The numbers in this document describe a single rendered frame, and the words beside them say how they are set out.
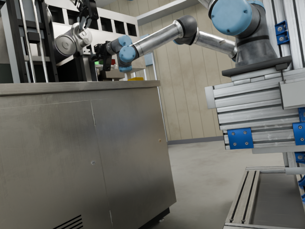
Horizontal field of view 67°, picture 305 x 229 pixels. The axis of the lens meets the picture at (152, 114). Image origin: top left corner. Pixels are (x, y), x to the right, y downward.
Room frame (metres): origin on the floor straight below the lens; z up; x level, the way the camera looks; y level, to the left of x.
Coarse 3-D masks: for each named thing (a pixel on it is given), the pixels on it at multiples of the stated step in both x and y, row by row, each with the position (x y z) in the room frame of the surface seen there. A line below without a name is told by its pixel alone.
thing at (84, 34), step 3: (78, 30) 1.40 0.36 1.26; (84, 30) 1.43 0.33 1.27; (87, 30) 1.45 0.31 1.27; (78, 33) 1.40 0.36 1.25; (81, 33) 1.41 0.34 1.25; (84, 33) 1.43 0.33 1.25; (87, 33) 1.44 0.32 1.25; (81, 36) 1.41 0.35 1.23; (84, 36) 1.42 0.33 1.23; (87, 36) 1.44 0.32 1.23; (81, 39) 1.42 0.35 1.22
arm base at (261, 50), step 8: (248, 40) 0.85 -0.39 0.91; (256, 40) 0.84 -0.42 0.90; (264, 40) 0.84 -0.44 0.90; (240, 48) 0.88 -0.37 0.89; (248, 48) 0.85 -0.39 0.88; (256, 48) 0.83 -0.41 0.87; (264, 48) 0.83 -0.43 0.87; (272, 48) 0.85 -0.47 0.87; (240, 56) 0.88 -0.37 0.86; (248, 56) 0.84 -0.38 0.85; (256, 56) 0.83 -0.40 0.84; (264, 56) 0.82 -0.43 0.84; (272, 56) 0.82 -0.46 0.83; (240, 64) 0.87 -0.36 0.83; (248, 64) 0.84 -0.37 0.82
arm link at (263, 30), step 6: (252, 0) 0.84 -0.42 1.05; (258, 0) 0.84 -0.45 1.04; (258, 6) 0.84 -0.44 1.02; (264, 12) 0.85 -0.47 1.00; (264, 18) 0.84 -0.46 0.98; (258, 24) 0.81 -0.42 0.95; (264, 24) 0.84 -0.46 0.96; (258, 30) 0.83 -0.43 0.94; (264, 30) 0.84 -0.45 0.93; (246, 36) 0.84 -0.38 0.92; (252, 36) 0.84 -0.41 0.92
